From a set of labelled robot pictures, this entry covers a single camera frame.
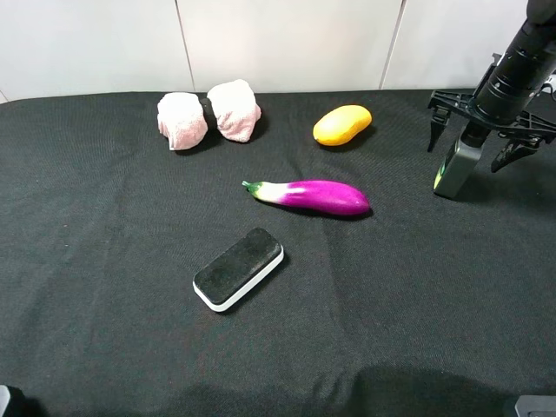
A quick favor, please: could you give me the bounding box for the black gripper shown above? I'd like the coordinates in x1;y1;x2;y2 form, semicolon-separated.
427;90;555;173

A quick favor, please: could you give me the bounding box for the grey box with green label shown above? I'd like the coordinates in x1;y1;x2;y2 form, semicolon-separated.
433;130;484;200

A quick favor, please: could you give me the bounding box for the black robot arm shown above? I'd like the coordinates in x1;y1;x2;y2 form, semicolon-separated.
427;1;555;173

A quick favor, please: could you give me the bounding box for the yellow mango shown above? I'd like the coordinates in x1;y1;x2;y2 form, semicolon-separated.
313;105;373;147

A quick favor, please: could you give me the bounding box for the purple eggplant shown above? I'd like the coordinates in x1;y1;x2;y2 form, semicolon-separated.
242;180;371;216

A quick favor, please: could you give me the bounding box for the black table cloth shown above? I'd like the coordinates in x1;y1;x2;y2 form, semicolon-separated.
1;91;555;416

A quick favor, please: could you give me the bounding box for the pink rolled towel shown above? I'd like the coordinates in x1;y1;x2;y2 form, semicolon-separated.
157;79;261;151

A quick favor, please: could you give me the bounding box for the grey device bottom right corner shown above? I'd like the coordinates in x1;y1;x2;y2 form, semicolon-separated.
513;395;556;417

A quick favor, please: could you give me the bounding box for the grey device corner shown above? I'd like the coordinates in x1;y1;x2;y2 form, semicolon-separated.
0;385;26;417
513;395;556;417

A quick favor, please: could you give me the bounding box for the black whiteboard eraser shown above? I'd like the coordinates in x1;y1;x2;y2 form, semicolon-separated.
193;228;285;313

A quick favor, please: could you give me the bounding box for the grey device bottom left corner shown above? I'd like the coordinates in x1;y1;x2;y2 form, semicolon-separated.
0;385;26;417

